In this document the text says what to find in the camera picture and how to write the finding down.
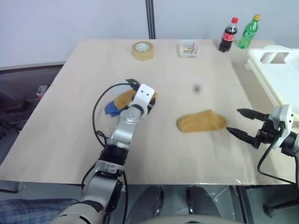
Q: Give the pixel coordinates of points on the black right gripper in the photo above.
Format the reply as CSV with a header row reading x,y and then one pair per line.
x,y
266,133

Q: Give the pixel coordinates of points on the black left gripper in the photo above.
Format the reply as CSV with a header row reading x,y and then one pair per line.
x,y
153,102

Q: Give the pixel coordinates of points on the mustard yellow sock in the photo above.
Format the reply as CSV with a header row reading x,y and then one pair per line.
x,y
123,99
201,121

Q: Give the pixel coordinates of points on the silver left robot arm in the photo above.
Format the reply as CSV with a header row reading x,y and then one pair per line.
x,y
123,133

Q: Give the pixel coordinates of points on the blue sock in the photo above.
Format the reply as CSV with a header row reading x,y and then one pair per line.
x,y
112,109

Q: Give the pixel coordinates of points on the white plastic basket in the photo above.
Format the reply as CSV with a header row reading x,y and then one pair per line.
x,y
275,67

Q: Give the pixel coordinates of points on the brown packing tape roll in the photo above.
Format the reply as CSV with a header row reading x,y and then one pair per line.
x,y
142,51

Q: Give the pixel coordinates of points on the clear box of coloured bits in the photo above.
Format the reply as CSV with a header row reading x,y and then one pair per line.
x,y
189,49

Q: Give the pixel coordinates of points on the black chair base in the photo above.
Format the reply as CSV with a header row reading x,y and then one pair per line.
x,y
278,205

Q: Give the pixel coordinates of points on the green bottle with yellow cap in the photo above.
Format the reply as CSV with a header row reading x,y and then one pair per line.
x,y
248,33

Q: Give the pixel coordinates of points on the cola bottle with red cap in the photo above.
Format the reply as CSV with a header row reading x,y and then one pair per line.
x,y
228,35

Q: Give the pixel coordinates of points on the red and white floor object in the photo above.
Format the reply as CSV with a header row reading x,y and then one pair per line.
x,y
42,90

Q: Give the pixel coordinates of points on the blue plaid cloth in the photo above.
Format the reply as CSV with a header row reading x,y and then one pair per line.
x,y
32,210

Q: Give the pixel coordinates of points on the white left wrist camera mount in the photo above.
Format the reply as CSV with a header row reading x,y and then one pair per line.
x,y
144,95

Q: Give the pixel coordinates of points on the dark vertical post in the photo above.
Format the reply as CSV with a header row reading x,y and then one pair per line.
x,y
150,18

